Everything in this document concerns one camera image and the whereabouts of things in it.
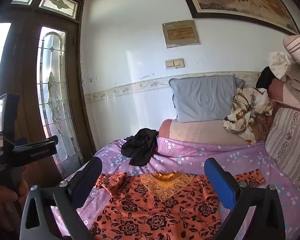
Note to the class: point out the purple floral bedsheet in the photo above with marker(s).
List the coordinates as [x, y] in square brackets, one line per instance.
[190, 160]

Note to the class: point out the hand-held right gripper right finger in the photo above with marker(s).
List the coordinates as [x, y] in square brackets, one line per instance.
[221, 186]

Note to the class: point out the beige light switch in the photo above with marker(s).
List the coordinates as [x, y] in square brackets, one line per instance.
[175, 63]

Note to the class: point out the person's left hand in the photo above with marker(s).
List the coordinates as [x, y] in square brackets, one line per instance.
[3, 205]

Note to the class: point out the black garment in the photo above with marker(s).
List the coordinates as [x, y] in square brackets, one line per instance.
[265, 77]

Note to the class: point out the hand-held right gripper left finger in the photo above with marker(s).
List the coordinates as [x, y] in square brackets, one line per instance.
[89, 180]

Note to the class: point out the cream brown floral cloth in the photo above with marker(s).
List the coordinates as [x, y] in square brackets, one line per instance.
[247, 115]

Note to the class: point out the pink striped pillow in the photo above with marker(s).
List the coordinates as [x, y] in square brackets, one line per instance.
[298, 48]

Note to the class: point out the stained glass transom window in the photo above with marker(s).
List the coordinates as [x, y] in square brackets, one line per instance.
[60, 3]

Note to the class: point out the wooden glass-panel door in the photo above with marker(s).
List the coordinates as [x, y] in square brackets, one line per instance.
[27, 67]

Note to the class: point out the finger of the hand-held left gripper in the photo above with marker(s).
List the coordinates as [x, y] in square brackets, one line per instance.
[40, 142]

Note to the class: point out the grey cloth on floor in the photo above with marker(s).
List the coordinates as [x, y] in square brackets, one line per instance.
[202, 97]

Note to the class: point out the pink bolster cushion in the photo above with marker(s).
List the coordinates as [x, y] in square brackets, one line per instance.
[197, 131]

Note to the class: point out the framed wall plaque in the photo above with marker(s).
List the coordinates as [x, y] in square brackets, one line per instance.
[181, 33]

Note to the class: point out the striped floral pillow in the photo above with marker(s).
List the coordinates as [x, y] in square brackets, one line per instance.
[290, 145]

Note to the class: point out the white crumpled cloth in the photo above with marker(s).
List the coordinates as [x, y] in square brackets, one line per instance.
[280, 63]

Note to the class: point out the orange black floral shirt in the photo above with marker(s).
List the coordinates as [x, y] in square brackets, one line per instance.
[152, 210]

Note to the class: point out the black crumpled cloth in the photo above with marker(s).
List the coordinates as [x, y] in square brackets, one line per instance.
[140, 148]

